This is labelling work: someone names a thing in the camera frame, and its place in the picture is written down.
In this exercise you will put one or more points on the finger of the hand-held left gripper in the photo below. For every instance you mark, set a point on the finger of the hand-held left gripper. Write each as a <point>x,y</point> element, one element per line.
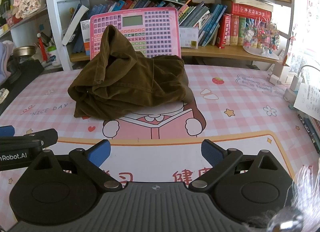
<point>6,130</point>
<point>45,135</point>

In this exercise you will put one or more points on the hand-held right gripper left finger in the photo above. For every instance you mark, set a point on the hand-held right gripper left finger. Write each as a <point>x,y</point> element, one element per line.
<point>98,153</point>

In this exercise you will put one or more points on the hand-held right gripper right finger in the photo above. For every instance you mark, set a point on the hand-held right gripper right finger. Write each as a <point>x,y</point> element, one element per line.
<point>212,152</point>

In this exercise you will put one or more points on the white wristwatch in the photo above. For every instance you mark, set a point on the white wristwatch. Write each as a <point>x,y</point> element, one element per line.
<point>3,96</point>

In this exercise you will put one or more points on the pink checkered desk mat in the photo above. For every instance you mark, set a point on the pink checkered desk mat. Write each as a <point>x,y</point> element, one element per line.
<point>237,112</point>

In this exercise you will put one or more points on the black bag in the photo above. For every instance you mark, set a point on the black bag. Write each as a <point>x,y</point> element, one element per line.
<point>22,77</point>

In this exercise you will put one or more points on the purple cloth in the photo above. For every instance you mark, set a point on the purple cloth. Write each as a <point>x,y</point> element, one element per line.
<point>5,59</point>

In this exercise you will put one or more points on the round metal tin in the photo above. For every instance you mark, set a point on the round metal tin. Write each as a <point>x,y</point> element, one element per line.
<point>23,52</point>

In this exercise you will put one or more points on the white plastic bottle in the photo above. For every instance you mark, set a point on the white plastic bottle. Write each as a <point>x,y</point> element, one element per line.
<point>52,56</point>

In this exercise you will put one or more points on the red tassel pen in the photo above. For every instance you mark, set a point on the red tassel pen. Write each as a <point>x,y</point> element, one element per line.
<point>43,47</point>

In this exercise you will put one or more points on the white charger plug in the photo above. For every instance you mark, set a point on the white charger plug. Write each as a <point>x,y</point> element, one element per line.
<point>275,79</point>

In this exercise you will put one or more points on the stack of flat books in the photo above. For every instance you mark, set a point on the stack of flat books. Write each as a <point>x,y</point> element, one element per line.
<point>311,132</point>

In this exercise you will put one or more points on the wooden bookshelf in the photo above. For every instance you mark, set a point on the wooden bookshelf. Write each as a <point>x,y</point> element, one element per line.
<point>212,51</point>

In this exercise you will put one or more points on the white power adapter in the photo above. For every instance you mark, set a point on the white power adapter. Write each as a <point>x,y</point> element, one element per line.
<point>293,87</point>

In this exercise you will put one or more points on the white paper note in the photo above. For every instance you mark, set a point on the white paper note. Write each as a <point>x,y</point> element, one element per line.
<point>308,100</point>

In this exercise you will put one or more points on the white leaning book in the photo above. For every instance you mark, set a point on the white leaning book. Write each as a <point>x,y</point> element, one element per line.
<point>75,22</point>

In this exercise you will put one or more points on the white barcode box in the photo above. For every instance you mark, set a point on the white barcode box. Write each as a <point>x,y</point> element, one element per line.
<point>188,37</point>

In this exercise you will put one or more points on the colourful flower ornament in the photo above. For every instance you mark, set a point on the colourful flower ornament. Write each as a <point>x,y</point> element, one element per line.
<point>260,34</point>

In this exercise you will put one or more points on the row of upright books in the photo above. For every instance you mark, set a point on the row of upright books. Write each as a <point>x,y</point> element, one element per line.
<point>212,22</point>

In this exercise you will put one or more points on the pink learning tablet toy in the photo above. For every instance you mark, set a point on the pink learning tablet toy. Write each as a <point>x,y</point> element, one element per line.
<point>155,34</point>

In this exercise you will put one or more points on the red boxed book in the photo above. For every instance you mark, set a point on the red boxed book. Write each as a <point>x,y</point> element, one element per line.
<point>250,9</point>

